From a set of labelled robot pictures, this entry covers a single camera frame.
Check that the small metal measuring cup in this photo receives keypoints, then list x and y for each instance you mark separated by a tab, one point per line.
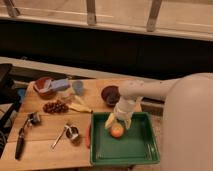
71	133

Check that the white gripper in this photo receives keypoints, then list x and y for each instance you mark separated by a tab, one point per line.
123	110

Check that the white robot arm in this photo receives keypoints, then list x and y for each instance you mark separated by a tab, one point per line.
131	92

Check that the brown red bowl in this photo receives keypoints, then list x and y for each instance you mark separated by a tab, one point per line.
43	87

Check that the yellow banana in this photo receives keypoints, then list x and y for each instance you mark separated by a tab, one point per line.
79	105

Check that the orange carrot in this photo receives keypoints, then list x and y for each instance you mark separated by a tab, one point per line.
87	136

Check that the bunch of dark grapes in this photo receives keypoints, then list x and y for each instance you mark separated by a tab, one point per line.
55	107

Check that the pale crumpled cloth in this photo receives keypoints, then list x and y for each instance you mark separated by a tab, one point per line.
67	96

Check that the black chair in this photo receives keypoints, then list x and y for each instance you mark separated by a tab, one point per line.
7	95

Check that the orange apple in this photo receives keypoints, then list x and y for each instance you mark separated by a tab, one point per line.
117	130

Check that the dark maroon bowl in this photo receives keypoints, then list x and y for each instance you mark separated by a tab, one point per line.
110	95

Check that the green plastic tray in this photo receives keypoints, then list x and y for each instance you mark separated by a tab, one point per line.
136	146

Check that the blue plastic cup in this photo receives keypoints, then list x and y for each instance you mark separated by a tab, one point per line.
78	87

